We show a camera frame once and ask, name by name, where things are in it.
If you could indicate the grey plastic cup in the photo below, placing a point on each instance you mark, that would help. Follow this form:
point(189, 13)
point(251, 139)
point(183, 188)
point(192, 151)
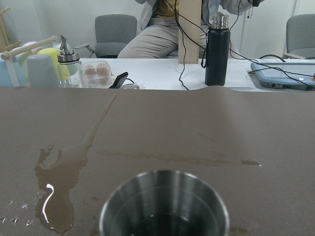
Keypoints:
point(41, 71)

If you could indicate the steel jigger measuring cup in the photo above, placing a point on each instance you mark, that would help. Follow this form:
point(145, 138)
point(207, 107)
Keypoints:
point(164, 203)

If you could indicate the black water bottle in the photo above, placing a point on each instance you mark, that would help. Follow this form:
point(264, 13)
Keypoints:
point(217, 51)

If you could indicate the blue teach pendant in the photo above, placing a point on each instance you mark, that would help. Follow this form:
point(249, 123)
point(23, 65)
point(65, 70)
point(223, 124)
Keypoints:
point(279, 75)

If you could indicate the yellow plastic cup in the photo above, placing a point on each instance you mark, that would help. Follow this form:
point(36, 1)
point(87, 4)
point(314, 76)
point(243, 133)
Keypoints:
point(53, 59)

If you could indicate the glass oil dispenser bottle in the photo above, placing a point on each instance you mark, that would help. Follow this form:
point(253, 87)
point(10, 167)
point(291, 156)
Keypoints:
point(70, 66)

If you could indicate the wooden plank upright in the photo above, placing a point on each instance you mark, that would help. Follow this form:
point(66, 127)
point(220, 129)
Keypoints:
point(189, 40)

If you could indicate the seated person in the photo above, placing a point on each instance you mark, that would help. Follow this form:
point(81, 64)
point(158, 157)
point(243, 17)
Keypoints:
point(158, 31)

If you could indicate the grey office chair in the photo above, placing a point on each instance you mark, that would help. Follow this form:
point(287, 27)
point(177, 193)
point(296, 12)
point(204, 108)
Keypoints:
point(112, 32)
point(300, 37)

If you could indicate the wooden cup rack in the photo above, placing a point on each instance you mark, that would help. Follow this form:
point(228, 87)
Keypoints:
point(8, 51)

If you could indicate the clear egg carton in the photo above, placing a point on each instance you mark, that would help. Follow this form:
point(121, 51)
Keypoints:
point(97, 74)

